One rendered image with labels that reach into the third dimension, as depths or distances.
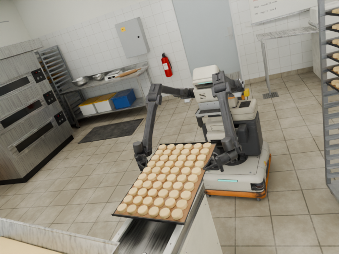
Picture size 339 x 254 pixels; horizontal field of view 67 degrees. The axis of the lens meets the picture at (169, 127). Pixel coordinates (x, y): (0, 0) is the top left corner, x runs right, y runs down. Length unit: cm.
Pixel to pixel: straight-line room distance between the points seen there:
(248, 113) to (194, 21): 332
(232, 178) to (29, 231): 187
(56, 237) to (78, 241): 9
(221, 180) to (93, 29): 457
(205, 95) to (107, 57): 420
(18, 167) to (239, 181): 345
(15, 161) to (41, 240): 378
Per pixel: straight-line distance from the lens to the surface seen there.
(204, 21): 540
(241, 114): 244
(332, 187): 252
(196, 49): 549
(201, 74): 205
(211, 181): 254
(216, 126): 225
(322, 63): 205
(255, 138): 255
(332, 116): 222
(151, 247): 132
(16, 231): 103
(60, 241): 86
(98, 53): 617
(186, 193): 126
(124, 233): 139
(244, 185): 247
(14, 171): 474
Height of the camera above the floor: 178
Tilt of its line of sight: 23 degrees down
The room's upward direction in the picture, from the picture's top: 18 degrees counter-clockwise
